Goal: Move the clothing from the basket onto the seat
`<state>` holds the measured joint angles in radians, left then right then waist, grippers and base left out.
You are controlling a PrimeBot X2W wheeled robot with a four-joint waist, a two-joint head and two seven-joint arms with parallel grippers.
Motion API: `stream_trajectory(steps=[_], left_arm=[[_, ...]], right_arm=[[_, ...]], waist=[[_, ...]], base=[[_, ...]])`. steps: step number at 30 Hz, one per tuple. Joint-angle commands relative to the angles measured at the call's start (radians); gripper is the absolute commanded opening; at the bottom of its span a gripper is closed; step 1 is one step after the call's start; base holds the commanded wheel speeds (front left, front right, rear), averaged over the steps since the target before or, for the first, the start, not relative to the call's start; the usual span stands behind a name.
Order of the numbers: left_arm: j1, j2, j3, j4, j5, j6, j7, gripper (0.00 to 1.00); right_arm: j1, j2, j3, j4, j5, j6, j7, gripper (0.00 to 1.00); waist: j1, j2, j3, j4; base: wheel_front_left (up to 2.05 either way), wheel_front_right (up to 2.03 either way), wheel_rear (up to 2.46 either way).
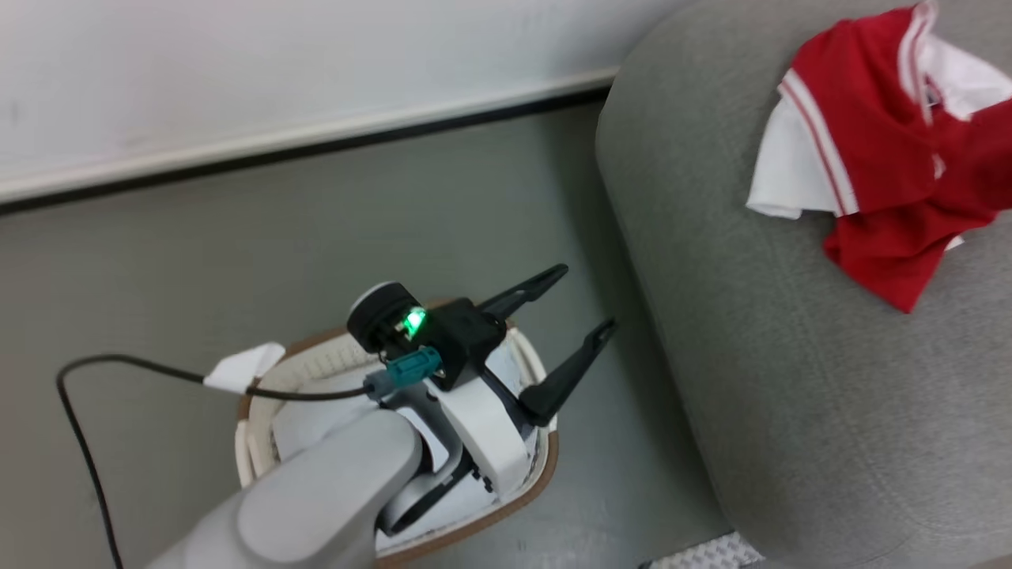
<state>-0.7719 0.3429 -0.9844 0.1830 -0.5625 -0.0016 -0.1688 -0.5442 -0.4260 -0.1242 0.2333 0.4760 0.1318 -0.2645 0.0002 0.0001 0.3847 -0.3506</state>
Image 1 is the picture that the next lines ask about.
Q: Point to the white baseboard strip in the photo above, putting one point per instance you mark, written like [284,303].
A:
[316,130]

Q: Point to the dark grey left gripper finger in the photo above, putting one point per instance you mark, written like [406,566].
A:
[565,375]
[526,291]

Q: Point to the red and white shirt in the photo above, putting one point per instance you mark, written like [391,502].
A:
[870,118]

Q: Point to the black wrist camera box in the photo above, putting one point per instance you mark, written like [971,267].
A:
[462,336]

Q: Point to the white textured mat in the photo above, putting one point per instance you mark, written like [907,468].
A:
[704,555]

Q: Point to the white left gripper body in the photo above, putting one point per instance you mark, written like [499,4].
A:
[486,431]

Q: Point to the white fabric basket tag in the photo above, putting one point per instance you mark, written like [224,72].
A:
[241,368]

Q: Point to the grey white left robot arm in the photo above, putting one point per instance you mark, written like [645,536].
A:
[316,498]

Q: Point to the white laundry basket brown rim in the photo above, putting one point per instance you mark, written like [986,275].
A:
[545,466]

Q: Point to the grey fabric sofa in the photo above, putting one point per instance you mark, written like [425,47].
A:
[751,356]

